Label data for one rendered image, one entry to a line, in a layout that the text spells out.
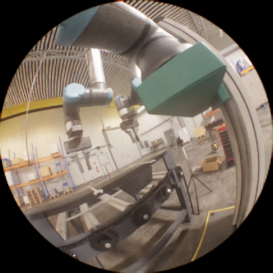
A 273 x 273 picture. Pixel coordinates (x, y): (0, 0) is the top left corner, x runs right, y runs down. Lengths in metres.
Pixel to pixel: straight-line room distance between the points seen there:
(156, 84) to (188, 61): 0.06
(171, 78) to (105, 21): 0.16
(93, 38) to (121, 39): 0.06
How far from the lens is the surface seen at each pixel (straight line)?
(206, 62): 0.16
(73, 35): 0.23
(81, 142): 0.45
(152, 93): 0.16
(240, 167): 0.67
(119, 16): 0.23
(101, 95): 0.44
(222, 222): 1.14
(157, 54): 0.19
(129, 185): 0.65
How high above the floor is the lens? 1.28
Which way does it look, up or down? 7 degrees up
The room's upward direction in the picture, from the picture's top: 23 degrees counter-clockwise
